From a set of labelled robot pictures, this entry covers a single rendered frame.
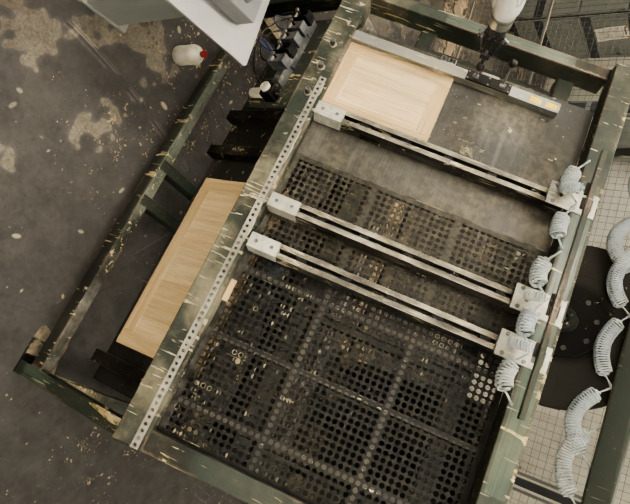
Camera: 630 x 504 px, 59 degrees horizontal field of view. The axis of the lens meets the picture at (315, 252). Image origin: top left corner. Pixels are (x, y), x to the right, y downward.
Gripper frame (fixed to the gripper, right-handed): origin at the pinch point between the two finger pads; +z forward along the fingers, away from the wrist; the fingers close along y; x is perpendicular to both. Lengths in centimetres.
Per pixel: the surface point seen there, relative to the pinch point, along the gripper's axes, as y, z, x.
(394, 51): 37.0, 12.4, 2.1
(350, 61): 53, 15, 13
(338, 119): 46, 9, 46
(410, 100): 21.8, 14.8, 21.1
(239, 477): 22, 11, 187
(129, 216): 121, 46, 111
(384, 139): 25, 10, 46
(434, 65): 18.3, 12.4, 1.8
